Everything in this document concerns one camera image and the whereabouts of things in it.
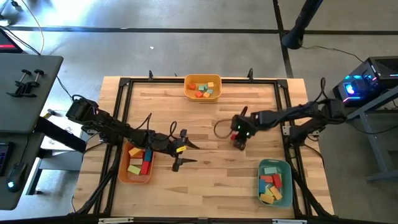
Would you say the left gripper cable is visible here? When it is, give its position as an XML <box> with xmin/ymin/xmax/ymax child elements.
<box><xmin>136</xmin><ymin>111</ymin><xmax>178</xmax><ymax>139</ymax></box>

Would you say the black aluminium table frame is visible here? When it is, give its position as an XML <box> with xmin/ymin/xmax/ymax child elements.
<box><xmin>110</xmin><ymin>76</ymin><xmax>301</xmax><ymax>224</ymax></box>

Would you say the medium yellow block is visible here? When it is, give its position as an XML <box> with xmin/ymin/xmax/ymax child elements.
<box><xmin>259</xmin><ymin>193</ymin><xmax>275</xmax><ymax>205</ymax></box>

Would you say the black stand pole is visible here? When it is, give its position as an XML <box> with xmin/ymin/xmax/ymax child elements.
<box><xmin>280</xmin><ymin>0</ymin><xmax>325</xmax><ymax>50</ymax></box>

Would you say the black computer mouse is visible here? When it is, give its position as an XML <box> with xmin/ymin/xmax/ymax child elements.
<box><xmin>6</xmin><ymin>161</ymin><xmax>29</xmax><ymax>193</ymax></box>

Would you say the white edge bracket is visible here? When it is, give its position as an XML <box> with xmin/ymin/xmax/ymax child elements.
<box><xmin>272</xmin><ymin>218</ymin><xmax>308</xmax><ymax>224</ymax></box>
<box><xmin>98</xmin><ymin>217</ymin><xmax>135</xmax><ymax>224</ymax></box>

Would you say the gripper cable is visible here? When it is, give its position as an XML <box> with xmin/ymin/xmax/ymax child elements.
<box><xmin>213</xmin><ymin>118</ymin><xmax>238</xmax><ymax>139</ymax></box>
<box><xmin>136</xmin><ymin>111</ymin><xmax>178</xmax><ymax>139</ymax></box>

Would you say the medium orange-yellow block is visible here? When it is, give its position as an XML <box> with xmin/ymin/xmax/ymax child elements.
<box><xmin>269</xmin><ymin>185</ymin><xmax>284</xmax><ymax>201</ymax></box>

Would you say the black keyboard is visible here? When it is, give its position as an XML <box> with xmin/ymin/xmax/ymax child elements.
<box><xmin>0</xmin><ymin>141</ymin><xmax>15</xmax><ymax>177</ymax></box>

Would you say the black monitor with red bar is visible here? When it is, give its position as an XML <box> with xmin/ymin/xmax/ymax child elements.
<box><xmin>0</xmin><ymin>27</ymin><xmax>24</xmax><ymax>54</ymax></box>

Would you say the yellow cable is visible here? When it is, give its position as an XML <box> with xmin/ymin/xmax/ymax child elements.
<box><xmin>20</xmin><ymin>0</ymin><xmax>46</xmax><ymax>56</ymax></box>

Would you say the dark grey desk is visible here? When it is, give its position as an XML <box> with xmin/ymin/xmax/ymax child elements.
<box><xmin>0</xmin><ymin>52</ymin><xmax>65</xmax><ymax>211</ymax></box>

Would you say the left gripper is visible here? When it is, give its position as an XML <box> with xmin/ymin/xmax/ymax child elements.
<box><xmin>150</xmin><ymin>129</ymin><xmax>201</xmax><ymax>172</ymax></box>

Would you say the large green block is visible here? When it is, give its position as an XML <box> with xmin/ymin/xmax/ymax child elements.
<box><xmin>127</xmin><ymin>164</ymin><xmax>142</xmax><ymax>176</ymax></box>

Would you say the black floor cable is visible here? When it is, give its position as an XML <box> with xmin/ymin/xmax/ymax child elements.
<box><xmin>300</xmin><ymin>45</ymin><xmax>365</xmax><ymax>63</ymax></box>

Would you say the large red block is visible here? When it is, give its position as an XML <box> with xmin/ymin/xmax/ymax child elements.
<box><xmin>140</xmin><ymin>161</ymin><xmax>152</xmax><ymax>176</ymax></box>

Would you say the black desk crossbar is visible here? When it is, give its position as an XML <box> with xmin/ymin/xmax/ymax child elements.
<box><xmin>34</xmin><ymin>115</ymin><xmax>88</xmax><ymax>154</ymax></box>

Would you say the black screw clamp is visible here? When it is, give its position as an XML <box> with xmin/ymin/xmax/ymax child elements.
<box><xmin>19</xmin><ymin>68</ymin><xmax>46</xmax><ymax>98</ymax></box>
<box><xmin>6</xmin><ymin>68</ymin><xmax>32</xmax><ymax>97</ymax></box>

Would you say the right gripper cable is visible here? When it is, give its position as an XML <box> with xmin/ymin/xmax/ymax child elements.
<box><xmin>213</xmin><ymin>118</ymin><xmax>238</xmax><ymax>139</ymax></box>

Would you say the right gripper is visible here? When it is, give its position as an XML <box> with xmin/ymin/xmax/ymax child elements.
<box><xmin>231</xmin><ymin>106</ymin><xmax>261</xmax><ymax>151</ymax></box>

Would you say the yellow plastic bin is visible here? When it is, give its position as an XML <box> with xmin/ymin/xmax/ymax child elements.
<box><xmin>183</xmin><ymin>73</ymin><xmax>223</xmax><ymax>102</ymax></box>

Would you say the black diagonal frame strut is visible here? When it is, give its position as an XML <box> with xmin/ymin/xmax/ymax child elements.
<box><xmin>70</xmin><ymin>161</ymin><xmax>121</xmax><ymax>216</ymax></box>
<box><xmin>290</xmin><ymin>167</ymin><xmax>332</xmax><ymax>218</ymax></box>

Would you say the orange plastic bin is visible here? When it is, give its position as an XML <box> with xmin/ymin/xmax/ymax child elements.
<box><xmin>118</xmin><ymin>139</ymin><xmax>156</xmax><ymax>185</ymax></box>

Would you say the grey metal desk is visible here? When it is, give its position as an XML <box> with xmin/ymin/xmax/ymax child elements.
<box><xmin>343</xmin><ymin>86</ymin><xmax>398</xmax><ymax>183</ymax></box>

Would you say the black computer tower with lights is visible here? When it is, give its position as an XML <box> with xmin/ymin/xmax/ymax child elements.
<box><xmin>332</xmin><ymin>55</ymin><xmax>398</xmax><ymax>109</ymax></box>

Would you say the teal plastic bin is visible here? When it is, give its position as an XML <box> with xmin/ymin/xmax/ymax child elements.
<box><xmin>256</xmin><ymin>159</ymin><xmax>294</xmax><ymax>209</ymax></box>

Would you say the grey desk base plate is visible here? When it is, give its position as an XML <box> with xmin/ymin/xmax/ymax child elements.
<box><xmin>39</xmin><ymin>148</ymin><xmax>84</xmax><ymax>171</ymax></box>

